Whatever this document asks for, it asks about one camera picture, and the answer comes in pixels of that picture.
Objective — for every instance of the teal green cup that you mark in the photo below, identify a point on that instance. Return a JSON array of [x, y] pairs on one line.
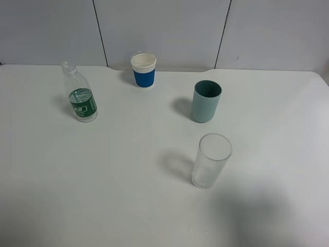
[[205, 100]]

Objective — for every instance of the clear glass tumbler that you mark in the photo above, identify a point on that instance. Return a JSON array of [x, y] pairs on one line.
[[214, 150]]

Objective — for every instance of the clear green-label water bottle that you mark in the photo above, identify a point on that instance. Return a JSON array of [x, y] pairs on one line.
[[79, 93]]

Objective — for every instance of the white cup with blue sleeve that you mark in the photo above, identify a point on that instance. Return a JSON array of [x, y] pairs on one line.
[[143, 65]]

